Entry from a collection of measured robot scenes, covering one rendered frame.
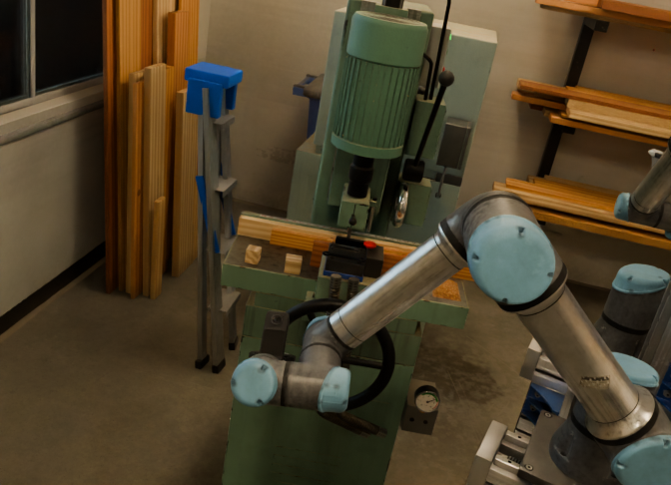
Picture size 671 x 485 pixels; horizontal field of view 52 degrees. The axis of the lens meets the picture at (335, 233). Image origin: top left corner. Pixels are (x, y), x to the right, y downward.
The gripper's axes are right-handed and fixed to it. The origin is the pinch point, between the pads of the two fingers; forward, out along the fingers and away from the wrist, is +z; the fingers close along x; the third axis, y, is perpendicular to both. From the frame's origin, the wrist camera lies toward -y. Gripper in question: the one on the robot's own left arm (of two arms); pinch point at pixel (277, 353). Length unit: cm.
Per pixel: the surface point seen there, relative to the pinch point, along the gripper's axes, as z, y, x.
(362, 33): 0, -71, 10
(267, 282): 18.9, -14.6, -6.3
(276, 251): 27.6, -22.6, -6.1
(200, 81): 80, -80, -45
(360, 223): 22.9, -31.9, 14.5
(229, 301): 127, -6, -34
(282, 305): 21.7, -9.5, -2.3
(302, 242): 30.5, -25.9, 0.0
